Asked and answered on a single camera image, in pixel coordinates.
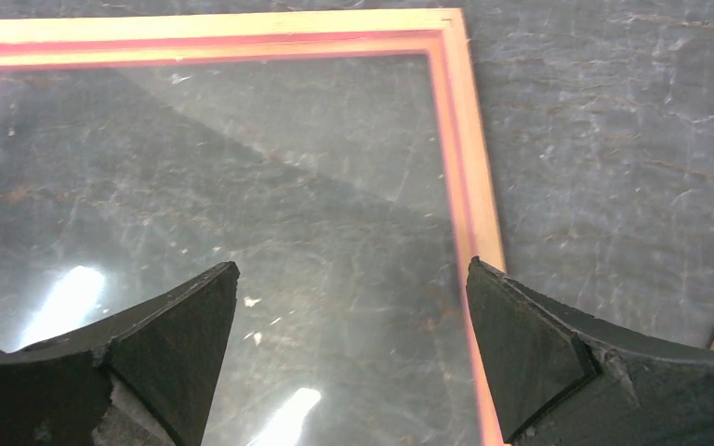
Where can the pink wooden picture frame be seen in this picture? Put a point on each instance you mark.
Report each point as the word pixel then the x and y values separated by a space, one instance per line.
pixel 337 157

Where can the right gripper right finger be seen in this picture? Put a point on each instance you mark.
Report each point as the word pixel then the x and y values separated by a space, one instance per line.
pixel 559 376

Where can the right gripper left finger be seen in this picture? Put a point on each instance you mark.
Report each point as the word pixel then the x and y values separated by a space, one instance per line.
pixel 144 376

